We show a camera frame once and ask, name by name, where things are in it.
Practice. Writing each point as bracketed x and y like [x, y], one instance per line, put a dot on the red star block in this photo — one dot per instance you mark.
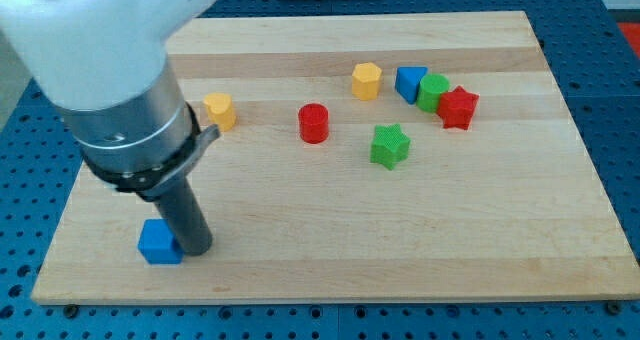
[457, 107]

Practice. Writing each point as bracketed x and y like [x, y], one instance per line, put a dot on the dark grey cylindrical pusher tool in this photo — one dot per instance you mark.
[179, 208]

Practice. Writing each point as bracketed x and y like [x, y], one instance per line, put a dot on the light wooden board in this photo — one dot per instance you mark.
[511, 209]

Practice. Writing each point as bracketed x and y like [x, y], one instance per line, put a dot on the red cylinder block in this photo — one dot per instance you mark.
[313, 121]

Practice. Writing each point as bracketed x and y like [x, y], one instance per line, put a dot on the yellow heart block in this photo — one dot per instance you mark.
[220, 110]

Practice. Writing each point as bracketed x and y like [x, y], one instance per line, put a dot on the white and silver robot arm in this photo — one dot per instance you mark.
[103, 64]

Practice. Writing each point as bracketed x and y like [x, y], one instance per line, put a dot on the green star block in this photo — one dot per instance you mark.
[389, 146]

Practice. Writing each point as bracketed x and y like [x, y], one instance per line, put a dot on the green cylinder block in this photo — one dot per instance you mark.
[431, 87]

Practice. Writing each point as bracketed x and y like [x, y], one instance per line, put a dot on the yellow hexagon block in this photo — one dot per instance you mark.
[366, 81]

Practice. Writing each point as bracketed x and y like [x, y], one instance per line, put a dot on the blue cube block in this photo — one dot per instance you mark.
[158, 245]

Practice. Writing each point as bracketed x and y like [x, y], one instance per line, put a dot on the blue triangle block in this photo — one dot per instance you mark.
[407, 82]

